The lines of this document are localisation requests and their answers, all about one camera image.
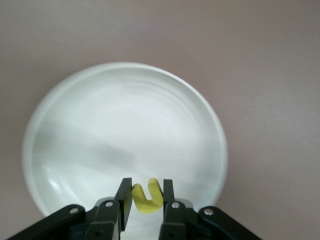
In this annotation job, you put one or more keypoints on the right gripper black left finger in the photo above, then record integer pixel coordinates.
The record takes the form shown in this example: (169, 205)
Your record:
(110, 220)

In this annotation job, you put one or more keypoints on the beige round plate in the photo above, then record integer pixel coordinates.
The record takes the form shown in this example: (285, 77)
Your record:
(112, 125)

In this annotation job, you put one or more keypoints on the yellow foam letter u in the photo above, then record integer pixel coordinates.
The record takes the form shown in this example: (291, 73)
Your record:
(147, 206)

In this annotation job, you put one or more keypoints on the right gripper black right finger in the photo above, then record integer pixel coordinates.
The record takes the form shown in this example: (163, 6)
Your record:
(180, 220)

